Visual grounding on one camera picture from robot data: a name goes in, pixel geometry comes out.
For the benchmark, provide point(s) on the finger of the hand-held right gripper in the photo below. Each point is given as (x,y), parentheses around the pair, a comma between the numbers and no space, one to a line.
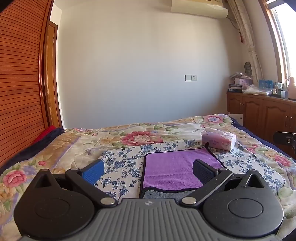
(283,138)

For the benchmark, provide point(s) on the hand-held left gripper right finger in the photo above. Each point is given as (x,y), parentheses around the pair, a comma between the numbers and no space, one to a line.
(203,171)

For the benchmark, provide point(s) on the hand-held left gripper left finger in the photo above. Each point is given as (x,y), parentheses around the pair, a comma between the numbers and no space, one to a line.
(93,172)

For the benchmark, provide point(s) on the purple and grey towel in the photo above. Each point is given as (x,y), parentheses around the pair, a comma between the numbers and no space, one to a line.
(172,170)

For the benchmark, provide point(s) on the pink tissue box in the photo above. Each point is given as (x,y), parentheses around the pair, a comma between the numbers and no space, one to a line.
(218,141)

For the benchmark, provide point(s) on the blue floral white cloth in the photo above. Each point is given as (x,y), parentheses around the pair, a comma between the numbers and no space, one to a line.
(126,160)

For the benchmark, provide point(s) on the wooden cabinet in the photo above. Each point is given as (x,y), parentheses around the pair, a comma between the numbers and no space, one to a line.
(259,113)

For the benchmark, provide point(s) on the floral blanket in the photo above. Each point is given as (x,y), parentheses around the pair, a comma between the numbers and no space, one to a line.
(111,135)

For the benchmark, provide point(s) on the white cardboard box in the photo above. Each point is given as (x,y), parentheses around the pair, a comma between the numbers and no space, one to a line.
(237,119)

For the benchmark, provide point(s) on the white plastic jug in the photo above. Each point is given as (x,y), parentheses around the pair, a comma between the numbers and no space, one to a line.
(291,89)

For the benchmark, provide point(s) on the clear plastic bag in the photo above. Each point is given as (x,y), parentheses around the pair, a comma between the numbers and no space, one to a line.
(255,90)

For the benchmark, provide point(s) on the blue box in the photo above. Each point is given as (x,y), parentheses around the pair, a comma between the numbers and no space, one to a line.
(266,84)

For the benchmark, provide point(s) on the red cloth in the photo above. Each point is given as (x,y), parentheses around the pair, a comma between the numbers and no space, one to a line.
(45,134)

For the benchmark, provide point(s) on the dark blue cloth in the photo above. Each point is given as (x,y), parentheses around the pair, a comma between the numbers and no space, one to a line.
(34,148)

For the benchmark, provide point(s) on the pale purple box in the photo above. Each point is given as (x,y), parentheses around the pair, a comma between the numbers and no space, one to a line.
(242,82)

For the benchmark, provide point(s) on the stack of dark books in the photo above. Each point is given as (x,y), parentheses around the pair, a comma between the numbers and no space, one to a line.
(234,88)

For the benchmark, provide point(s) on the grey oval brush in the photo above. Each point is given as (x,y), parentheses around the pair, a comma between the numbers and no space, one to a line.
(248,68)

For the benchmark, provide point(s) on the wooden door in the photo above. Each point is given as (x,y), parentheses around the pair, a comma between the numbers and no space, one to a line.
(52,81)

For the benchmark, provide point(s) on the patterned cream curtain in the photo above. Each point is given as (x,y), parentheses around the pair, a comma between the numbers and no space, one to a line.
(251,41)

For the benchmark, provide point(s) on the red hanging tassel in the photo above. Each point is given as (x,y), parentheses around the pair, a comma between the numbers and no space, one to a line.
(242,37)

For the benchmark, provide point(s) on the slatted wooden wardrobe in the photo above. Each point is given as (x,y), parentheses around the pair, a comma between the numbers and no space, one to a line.
(18,76)

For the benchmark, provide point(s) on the white air conditioner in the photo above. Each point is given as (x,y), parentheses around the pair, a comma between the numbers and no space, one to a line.
(198,8)

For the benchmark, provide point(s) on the white wall socket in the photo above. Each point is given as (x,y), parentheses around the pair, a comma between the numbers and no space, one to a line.
(191,77)

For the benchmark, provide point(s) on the window with wooden frame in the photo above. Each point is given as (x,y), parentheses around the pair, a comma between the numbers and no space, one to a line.
(283,34)

